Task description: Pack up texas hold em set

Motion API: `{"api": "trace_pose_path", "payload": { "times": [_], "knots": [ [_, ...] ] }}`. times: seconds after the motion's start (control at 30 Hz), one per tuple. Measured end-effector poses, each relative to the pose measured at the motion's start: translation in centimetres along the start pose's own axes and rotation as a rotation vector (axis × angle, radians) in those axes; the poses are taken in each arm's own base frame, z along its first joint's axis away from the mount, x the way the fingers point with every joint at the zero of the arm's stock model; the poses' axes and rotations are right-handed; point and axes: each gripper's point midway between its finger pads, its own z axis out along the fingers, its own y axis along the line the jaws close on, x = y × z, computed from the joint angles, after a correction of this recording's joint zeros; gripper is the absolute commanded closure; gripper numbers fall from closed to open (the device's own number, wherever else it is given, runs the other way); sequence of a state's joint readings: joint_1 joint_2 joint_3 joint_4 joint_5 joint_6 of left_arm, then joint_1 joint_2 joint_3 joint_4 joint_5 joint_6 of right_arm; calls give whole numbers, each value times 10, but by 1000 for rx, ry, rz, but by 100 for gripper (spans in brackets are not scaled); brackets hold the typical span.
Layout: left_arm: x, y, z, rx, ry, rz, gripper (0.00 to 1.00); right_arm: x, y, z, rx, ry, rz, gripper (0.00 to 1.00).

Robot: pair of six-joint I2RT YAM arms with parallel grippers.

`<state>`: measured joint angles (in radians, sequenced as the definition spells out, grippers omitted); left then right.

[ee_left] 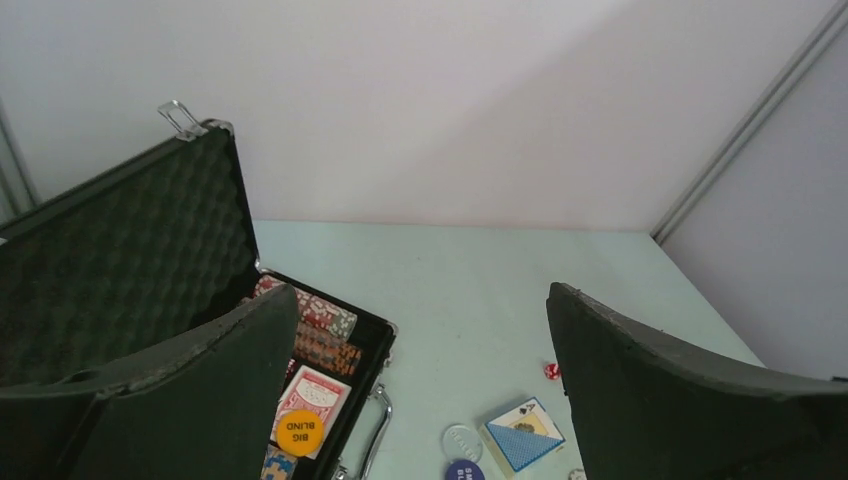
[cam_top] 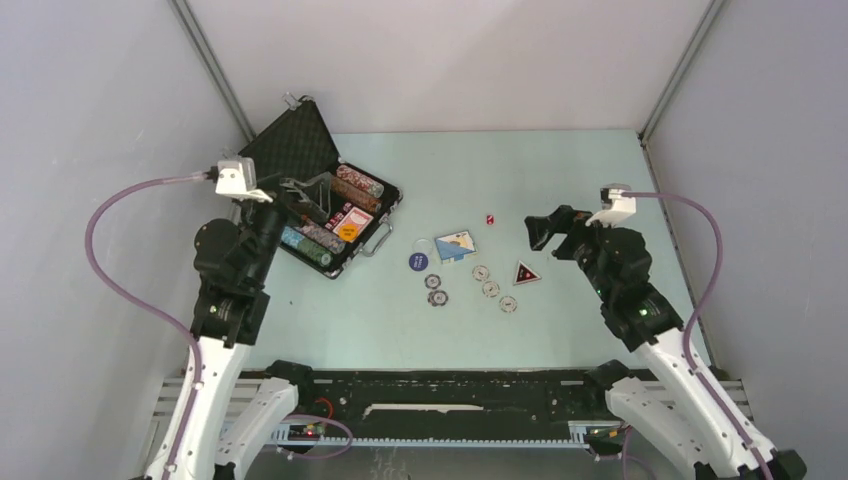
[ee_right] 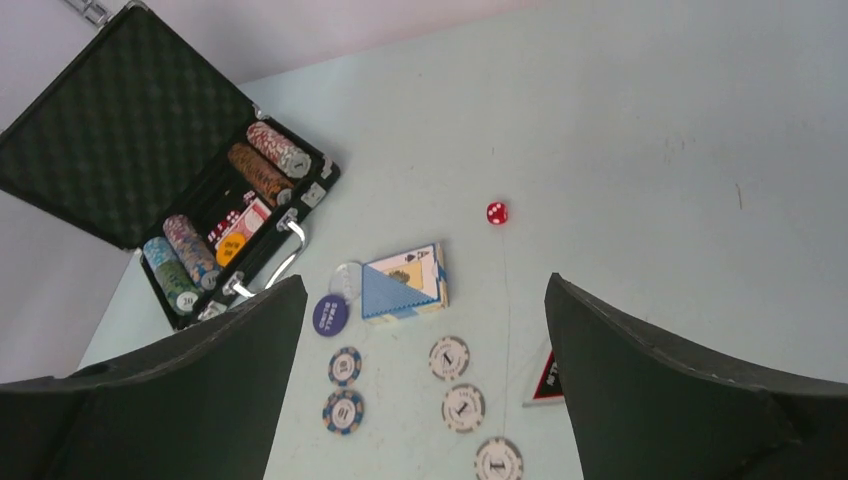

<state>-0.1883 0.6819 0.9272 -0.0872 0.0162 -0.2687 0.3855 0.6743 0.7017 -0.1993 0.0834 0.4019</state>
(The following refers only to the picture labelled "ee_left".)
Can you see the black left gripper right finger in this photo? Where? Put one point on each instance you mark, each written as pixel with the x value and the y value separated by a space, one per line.
pixel 648 405

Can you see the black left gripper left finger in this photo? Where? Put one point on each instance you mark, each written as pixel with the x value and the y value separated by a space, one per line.
pixel 197 406

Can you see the red die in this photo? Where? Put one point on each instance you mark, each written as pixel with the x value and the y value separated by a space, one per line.
pixel 552 371

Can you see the blue card deck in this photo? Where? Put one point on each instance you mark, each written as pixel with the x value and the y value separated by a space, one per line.
pixel 521 436

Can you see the clear dealer button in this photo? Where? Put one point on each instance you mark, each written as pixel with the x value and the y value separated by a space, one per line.
pixel 460 442

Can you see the blue small blind button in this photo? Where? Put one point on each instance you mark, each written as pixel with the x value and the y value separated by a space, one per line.
pixel 464 470

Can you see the red card deck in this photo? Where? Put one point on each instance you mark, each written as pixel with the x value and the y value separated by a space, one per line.
pixel 312 390

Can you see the yellow big blind button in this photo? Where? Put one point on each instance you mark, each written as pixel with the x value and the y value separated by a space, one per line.
pixel 299 433

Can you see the red dice row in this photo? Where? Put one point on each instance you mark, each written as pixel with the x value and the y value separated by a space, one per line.
pixel 291 371

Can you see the brown orange chip row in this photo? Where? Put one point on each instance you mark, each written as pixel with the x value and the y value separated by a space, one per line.
pixel 319 347

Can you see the red white chip row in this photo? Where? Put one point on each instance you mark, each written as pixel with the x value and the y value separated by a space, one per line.
pixel 321 319

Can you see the black aluminium poker case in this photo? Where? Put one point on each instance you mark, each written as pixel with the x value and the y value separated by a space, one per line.
pixel 154 247

